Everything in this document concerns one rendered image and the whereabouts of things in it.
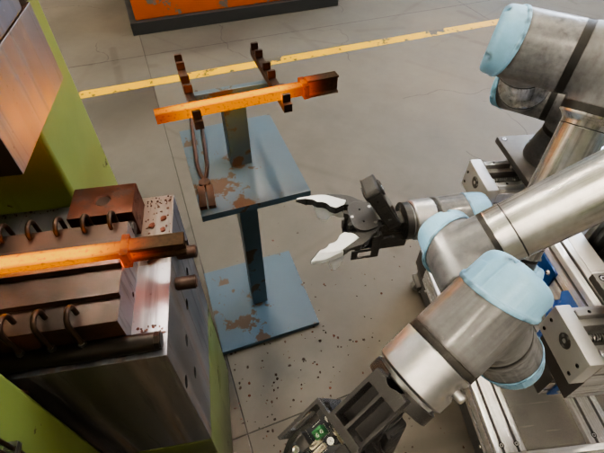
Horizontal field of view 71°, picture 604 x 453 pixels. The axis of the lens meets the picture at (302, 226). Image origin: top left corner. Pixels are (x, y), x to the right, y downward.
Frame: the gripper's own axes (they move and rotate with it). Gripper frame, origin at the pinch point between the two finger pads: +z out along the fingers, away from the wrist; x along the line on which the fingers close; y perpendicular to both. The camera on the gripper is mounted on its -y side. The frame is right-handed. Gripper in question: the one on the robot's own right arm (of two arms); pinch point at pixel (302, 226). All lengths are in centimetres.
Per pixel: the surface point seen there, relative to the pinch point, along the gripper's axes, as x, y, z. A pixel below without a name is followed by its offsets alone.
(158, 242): -0.4, -1.2, 24.4
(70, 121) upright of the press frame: 37, -3, 45
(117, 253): -1.2, -0.8, 31.1
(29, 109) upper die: -5.0, -29.9, 30.7
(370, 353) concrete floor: 19, 100, -31
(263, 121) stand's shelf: 69, 24, 1
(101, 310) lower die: -10.1, 2.1, 33.4
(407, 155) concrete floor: 135, 100, -87
